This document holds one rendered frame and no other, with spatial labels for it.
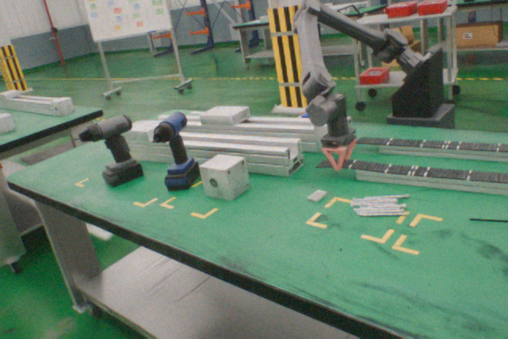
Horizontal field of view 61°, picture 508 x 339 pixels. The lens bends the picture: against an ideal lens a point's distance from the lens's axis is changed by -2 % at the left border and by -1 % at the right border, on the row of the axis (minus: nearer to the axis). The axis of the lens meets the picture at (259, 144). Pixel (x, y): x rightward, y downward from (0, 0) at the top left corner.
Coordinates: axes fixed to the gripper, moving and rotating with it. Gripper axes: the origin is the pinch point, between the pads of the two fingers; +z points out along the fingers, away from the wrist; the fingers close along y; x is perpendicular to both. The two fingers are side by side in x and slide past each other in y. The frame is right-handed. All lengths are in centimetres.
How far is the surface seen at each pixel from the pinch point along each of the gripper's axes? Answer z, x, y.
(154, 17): -44, -456, -371
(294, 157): -0.6, -15.3, -0.5
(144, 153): 1, -78, 5
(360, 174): 1.9, 6.2, 1.5
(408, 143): -0.2, 13.7, -18.5
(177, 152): -7.2, -45.8, 17.4
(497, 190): 2.6, 39.8, 1.5
